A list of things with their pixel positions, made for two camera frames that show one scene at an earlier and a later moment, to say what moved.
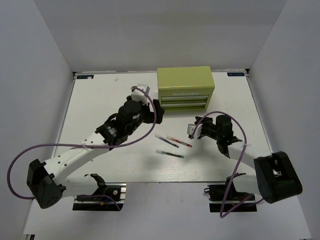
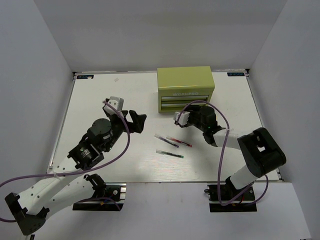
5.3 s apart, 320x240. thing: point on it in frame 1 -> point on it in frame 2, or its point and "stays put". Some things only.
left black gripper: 159,111 -> 138,121
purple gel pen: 166,140 stays put
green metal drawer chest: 185,89 stays put
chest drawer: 184,97 stays put
